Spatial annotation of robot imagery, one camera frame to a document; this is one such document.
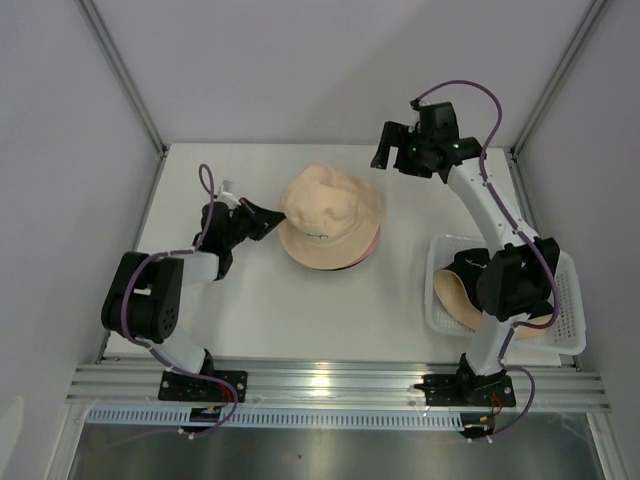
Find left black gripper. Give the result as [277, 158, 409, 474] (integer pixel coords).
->
[223, 198, 285, 249]

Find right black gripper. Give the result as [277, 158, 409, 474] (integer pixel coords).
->
[370, 122, 432, 179]

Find beige bucket hat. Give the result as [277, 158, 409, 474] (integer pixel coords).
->
[278, 164, 385, 270]

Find pink bucket hat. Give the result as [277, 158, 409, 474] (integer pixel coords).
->
[350, 229, 381, 266]

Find black and beige hat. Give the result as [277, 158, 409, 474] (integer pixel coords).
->
[433, 247, 553, 334]

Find black smiley bucket hat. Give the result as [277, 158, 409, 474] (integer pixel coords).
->
[321, 258, 367, 272]

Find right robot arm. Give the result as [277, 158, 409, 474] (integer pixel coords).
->
[371, 100, 560, 408]

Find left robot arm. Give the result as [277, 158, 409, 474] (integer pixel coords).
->
[101, 197, 285, 401]

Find white plastic basket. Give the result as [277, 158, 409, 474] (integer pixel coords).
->
[424, 235, 586, 355]

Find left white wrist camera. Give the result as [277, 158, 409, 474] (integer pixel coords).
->
[216, 180, 240, 210]

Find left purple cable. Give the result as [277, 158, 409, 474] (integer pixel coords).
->
[121, 164, 239, 441]

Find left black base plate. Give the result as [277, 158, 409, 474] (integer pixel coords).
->
[157, 370, 249, 403]

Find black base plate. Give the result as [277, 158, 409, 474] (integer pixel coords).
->
[157, 370, 249, 403]
[413, 374, 516, 408]

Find right aluminium frame post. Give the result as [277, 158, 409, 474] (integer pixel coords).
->
[508, 0, 614, 159]

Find aluminium frame post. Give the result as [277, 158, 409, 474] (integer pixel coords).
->
[508, 0, 614, 159]
[77, 0, 169, 156]

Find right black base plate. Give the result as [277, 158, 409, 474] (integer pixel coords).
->
[413, 374, 516, 408]

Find white slotted cable duct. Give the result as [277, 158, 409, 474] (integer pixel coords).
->
[86, 405, 488, 432]

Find left aluminium frame post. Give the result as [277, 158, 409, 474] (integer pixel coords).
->
[77, 0, 169, 156]

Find aluminium mounting rail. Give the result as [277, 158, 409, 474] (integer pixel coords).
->
[66, 356, 611, 413]

